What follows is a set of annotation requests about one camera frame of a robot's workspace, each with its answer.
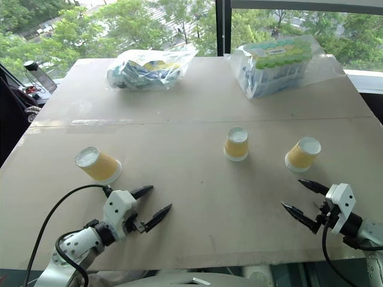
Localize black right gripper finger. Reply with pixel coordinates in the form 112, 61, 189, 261
281, 201, 319, 235
297, 179, 330, 197

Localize yellow ribbed paper cup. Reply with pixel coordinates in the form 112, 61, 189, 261
284, 136, 322, 174
74, 146, 123, 185
223, 126, 250, 163

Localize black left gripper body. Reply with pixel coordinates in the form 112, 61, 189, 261
122, 210, 148, 237

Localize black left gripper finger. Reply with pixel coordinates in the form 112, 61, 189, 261
140, 203, 173, 234
130, 185, 154, 200

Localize clear water bottle black lid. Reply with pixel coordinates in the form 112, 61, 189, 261
23, 60, 58, 91

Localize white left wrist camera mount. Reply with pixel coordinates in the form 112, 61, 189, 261
102, 190, 139, 240

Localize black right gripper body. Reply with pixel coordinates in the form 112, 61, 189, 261
315, 199, 342, 230

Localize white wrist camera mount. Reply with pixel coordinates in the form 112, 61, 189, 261
325, 183, 357, 234
102, 190, 139, 240

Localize dark fabric object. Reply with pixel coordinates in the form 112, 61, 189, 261
0, 63, 41, 169

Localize silver robot torso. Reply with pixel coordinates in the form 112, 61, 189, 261
113, 270, 250, 287

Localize clear bag of green-capped bottles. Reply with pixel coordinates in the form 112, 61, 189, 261
228, 33, 348, 100

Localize black window frame post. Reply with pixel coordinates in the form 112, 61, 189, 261
215, 0, 234, 57

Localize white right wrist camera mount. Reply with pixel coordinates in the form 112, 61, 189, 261
325, 183, 357, 234

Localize clear bag of blue packets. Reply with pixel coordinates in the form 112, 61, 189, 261
106, 48, 199, 92

